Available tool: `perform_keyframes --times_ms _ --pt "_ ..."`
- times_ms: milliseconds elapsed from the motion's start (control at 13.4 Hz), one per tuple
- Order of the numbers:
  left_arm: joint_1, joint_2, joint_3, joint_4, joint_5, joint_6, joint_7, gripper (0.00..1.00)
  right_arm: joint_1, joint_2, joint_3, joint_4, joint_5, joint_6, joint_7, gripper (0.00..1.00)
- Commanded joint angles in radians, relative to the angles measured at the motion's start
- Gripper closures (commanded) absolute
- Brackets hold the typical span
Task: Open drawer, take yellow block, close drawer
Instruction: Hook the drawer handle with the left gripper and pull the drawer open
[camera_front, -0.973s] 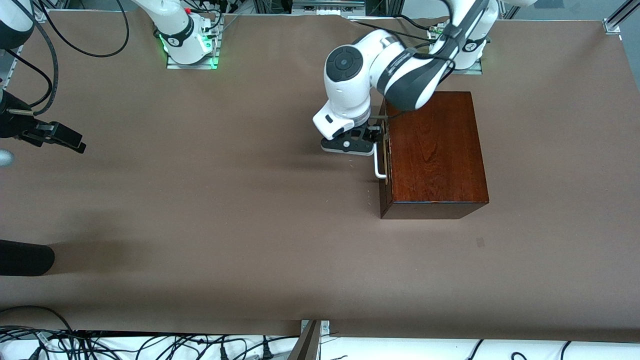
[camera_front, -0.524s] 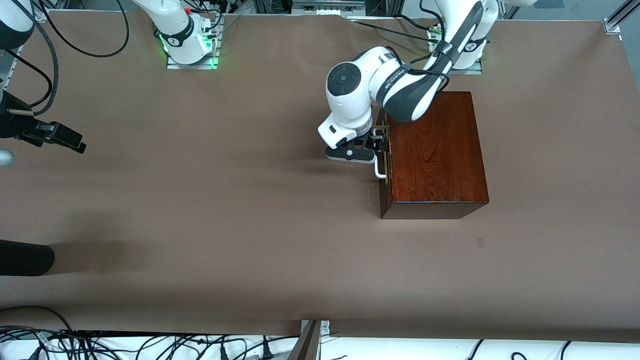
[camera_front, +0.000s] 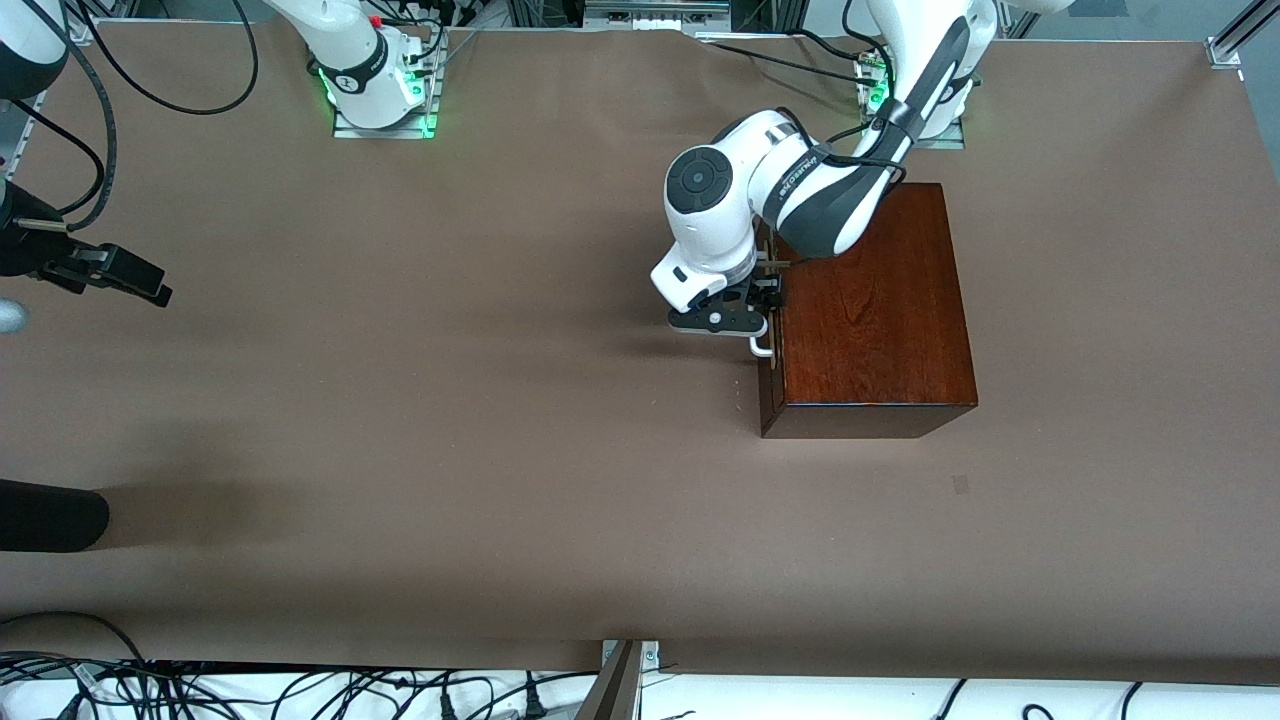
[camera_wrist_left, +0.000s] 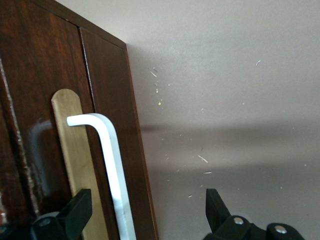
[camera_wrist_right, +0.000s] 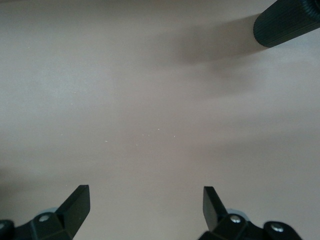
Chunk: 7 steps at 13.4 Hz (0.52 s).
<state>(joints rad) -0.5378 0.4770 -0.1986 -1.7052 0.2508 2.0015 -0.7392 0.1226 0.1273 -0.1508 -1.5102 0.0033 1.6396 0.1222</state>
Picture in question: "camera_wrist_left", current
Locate silver metal drawer handle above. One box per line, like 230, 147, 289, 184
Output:
66, 112, 137, 240

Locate brass handle backplate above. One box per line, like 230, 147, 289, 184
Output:
50, 88, 110, 240

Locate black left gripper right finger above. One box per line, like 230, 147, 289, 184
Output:
199, 188, 305, 240

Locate brown table cover sheet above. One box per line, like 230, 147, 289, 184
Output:
53, 0, 320, 240

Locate light wood drawer dark front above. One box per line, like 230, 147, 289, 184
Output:
0, 7, 120, 240

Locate dark brown wooden cabinet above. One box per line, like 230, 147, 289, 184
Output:
0, 0, 160, 240

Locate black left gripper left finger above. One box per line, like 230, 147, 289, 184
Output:
0, 188, 93, 240

